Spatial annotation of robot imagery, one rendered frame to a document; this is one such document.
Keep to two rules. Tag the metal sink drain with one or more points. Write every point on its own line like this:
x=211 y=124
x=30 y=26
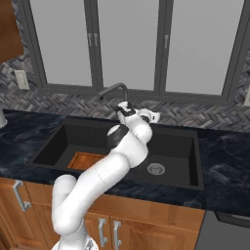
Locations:
x=156 y=168

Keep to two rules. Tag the wooden wall cupboard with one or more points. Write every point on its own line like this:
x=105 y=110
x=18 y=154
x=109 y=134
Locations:
x=9 y=29

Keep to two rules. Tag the dark grey sink faucet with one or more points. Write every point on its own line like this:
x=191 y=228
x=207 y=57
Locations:
x=114 y=87

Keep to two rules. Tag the grey dishwasher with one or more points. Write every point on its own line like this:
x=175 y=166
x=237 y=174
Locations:
x=224 y=236

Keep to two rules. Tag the grey framed window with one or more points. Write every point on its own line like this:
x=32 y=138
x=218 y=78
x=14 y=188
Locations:
x=130 y=45

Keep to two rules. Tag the white round container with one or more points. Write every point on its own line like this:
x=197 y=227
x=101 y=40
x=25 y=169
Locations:
x=2 y=118

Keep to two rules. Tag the black sink basin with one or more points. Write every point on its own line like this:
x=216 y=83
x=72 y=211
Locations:
x=175 y=153

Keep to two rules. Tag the wooden cutting board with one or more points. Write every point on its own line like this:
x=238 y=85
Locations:
x=85 y=160

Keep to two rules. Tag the wooden cupboard door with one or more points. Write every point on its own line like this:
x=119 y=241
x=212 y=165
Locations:
x=156 y=236
x=35 y=221
x=94 y=234

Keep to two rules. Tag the wooden panel under sink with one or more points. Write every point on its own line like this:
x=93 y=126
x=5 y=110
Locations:
x=146 y=208

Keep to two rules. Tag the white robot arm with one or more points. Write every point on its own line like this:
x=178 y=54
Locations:
x=104 y=172

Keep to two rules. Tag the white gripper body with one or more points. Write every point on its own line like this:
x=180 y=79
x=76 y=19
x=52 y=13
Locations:
x=152 y=116

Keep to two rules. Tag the white wall outlet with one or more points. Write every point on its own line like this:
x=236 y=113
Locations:
x=247 y=97
x=22 y=79

